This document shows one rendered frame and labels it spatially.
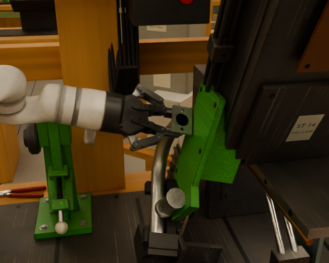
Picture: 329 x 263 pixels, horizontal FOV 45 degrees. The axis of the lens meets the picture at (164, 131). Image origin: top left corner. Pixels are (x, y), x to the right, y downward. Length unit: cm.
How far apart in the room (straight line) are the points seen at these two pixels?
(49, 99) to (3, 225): 43
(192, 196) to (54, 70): 55
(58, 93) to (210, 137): 27
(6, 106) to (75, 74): 32
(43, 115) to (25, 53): 40
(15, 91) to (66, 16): 33
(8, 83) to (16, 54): 40
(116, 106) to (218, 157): 20
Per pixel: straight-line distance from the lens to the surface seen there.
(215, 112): 67
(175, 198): 73
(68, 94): 71
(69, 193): 94
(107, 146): 108
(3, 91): 69
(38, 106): 72
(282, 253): 76
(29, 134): 89
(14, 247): 97
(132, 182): 117
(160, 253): 79
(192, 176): 73
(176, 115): 75
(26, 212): 107
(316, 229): 63
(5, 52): 110
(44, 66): 109
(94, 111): 71
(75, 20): 98
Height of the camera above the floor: 149
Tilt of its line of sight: 24 degrees down
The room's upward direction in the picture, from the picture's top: straight up
